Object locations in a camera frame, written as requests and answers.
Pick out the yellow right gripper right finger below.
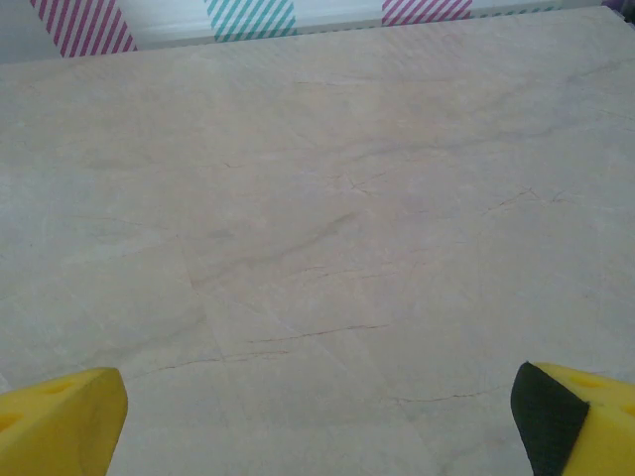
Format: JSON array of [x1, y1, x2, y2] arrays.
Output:
[[510, 361, 635, 476]]

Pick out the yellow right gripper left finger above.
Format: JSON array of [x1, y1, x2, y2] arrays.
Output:
[[0, 367, 129, 476]]

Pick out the grey wall base strip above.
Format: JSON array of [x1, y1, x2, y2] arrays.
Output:
[[133, 0, 565, 52]]

